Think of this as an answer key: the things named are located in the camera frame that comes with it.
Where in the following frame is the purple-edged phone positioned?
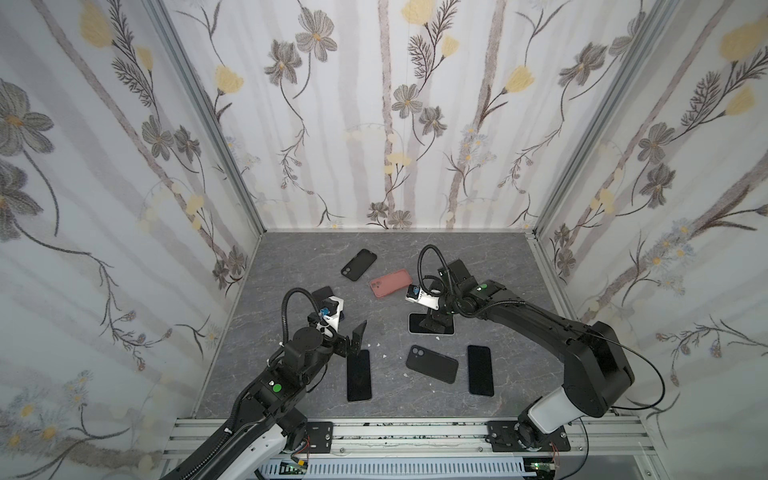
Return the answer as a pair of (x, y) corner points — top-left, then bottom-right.
(408, 313), (443, 335)
(346, 350), (372, 402)

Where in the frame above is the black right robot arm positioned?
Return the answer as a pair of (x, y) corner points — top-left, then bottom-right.
(418, 260), (635, 450)

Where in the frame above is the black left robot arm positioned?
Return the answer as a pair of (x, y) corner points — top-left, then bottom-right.
(164, 321), (367, 479)

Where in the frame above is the large black phone case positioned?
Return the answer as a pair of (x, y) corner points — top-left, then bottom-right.
(406, 345), (459, 384)

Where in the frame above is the blue-edged phone far left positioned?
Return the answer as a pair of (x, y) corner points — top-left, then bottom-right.
(312, 286), (334, 304)

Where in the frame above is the blue-edged phone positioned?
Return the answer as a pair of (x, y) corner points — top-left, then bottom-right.
(467, 345), (495, 397)
(312, 286), (334, 304)

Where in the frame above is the pink phone case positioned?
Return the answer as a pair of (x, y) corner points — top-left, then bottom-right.
(369, 269), (413, 298)

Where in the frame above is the small black phone case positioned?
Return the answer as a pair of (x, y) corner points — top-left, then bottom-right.
(340, 248), (378, 281)

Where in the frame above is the blue-edged phone front right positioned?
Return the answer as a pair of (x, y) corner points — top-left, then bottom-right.
(467, 345), (495, 397)

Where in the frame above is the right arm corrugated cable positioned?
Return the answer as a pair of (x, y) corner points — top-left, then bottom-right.
(416, 244), (457, 301)

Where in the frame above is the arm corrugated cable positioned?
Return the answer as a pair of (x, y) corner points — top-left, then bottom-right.
(281, 287), (322, 346)
(416, 244), (457, 301)

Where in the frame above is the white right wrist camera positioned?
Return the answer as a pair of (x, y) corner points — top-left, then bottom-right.
(405, 284), (440, 311)

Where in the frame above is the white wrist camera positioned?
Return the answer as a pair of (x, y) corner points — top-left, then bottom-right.
(405, 284), (440, 311)
(319, 296), (344, 331)

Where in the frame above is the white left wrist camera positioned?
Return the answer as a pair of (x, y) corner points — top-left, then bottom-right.
(319, 296), (344, 331)

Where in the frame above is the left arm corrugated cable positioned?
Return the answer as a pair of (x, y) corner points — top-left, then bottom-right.
(281, 287), (322, 346)

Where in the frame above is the white slotted cable duct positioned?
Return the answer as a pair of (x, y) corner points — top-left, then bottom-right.
(259, 457), (537, 479)

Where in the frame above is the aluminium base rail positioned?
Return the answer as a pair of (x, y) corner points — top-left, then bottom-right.
(158, 416), (667, 480)

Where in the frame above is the right corner aluminium post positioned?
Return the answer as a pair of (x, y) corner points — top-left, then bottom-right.
(532, 1), (678, 240)

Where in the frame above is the corner aluminium post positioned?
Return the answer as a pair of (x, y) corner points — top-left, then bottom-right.
(142, 0), (266, 238)
(532, 1), (678, 240)

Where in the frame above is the left corner aluminium post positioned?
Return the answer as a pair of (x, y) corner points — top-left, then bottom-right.
(142, 0), (266, 238)

